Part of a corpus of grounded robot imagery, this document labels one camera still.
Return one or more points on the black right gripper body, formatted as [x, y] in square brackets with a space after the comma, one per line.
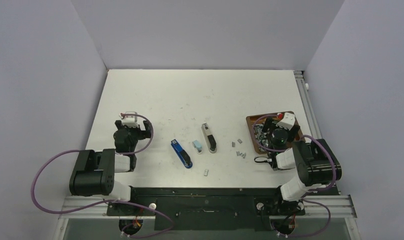
[269, 124]

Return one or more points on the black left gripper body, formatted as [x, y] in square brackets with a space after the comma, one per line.
[135, 134]

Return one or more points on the brown plastic divided tray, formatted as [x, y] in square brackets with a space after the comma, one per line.
[273, 148]

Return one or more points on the blue stapler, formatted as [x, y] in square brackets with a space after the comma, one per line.
[182, 154]

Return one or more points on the silver black stapler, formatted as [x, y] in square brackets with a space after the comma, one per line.
[209, 138]

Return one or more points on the light blue staple box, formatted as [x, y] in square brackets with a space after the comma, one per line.
[197, 146]

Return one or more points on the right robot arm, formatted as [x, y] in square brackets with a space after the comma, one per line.
[317, 169]

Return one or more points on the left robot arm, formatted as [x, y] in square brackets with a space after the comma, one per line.
[94, 172]

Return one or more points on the pile of grey staples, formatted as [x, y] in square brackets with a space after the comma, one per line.
[260, 136]

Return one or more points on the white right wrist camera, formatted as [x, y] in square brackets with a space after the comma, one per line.
[286, 120]

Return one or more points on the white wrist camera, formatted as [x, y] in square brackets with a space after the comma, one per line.
[129, 119]
[286, 120]

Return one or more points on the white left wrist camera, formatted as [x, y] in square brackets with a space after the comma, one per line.
[129, 119]

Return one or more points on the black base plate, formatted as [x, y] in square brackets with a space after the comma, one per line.
[209, 209]

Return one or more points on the aluminium frame rail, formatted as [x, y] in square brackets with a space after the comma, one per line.
[178, 102]

